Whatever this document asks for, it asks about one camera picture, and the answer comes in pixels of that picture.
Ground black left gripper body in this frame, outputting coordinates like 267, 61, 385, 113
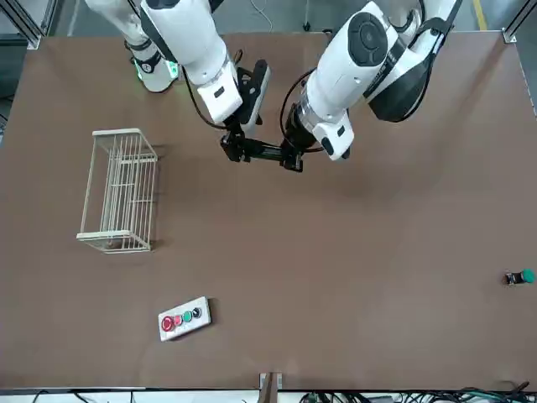
282, 105, 316, 153

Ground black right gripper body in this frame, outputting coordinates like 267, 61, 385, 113
227, 65, 255, 128

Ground grey push-button control box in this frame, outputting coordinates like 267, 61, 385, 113
158, 296, 213, 343

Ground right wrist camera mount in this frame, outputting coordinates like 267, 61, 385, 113
245, 60, 273, 128

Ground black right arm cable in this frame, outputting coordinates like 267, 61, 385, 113
178, 66, 230, 128

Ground white wire rack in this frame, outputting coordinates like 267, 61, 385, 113
76, 128, 159, 254

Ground aluminium frame post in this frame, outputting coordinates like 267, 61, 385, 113
0, 0, 58, 50
501, 0, 537, 44

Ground grey table bracket post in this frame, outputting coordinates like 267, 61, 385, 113
258, 371, 284, 403

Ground tangled desk cables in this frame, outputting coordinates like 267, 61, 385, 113
33, 386, 537, 403

